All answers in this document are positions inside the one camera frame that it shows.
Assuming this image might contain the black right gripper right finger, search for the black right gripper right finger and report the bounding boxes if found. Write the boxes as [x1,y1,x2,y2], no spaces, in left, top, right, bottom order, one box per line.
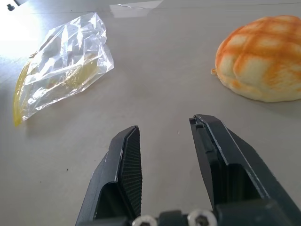
[189,114,301,226]

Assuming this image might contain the clear plastic bag yellow strip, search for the clear plastic bag yellow strip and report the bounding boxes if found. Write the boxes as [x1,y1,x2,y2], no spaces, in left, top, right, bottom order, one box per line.
[13,12,115,128]

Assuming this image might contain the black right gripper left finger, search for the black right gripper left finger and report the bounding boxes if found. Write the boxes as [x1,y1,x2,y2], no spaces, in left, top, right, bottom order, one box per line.
[75,125,143,226]

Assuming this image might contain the round orange-checked bread bun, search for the round orange-checked bread bun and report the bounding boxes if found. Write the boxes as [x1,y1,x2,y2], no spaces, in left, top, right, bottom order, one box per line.
[210,15,301,103]

